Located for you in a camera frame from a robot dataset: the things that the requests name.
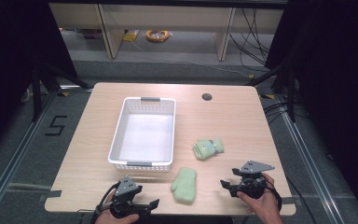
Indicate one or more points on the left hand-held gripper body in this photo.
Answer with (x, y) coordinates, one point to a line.
(126, 186)

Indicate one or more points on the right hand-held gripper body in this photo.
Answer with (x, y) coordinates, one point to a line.
(252, 180)

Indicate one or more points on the plain green mitten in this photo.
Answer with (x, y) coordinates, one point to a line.
(185, 186)

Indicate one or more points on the green mitten with print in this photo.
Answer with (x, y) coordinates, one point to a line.
(207, 148)

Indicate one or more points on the white plastic basket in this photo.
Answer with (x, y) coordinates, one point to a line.
(146, 140)

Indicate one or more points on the person's right hand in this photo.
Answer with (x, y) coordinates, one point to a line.
(262, 205)

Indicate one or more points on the person's left hand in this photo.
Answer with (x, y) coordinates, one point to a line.
(115, 217)

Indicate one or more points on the yellow black hazard tape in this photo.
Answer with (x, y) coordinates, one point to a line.
(268, 96)
(63, 94)

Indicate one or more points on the black metal stand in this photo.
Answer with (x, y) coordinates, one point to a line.
(37, 93)
(290, 93)

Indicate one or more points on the yellow packet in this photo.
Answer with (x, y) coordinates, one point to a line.
(130, 35)

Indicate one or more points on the beige wooden shelf unit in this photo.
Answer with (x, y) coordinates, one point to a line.
(167, 18)

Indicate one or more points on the aluminium floor rail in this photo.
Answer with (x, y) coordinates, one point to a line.
(310, 161)
(15, 155)

